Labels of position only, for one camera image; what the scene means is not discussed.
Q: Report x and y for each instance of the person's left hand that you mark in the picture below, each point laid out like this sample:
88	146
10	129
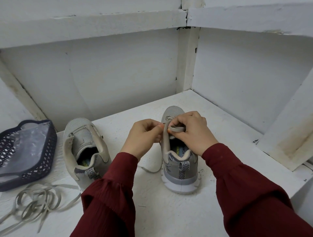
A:
141	139

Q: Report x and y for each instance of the person's right hand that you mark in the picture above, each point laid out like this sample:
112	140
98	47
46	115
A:
195	133

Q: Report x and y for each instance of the grey shoelace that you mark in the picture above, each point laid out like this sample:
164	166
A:
32	202
176	129

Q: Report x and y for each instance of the grey mesh shoe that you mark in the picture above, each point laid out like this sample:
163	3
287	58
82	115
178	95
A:
85	156
180	171

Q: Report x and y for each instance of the clear plastic bag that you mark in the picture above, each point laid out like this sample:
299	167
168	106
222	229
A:
22	149

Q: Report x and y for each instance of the person's left forearm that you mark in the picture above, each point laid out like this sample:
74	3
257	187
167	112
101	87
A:
107	200

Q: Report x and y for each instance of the person's right forearm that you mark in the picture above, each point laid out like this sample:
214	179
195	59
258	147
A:
259	195

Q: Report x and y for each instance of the dark plastic lattice basket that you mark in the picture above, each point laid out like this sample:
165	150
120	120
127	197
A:
29	171

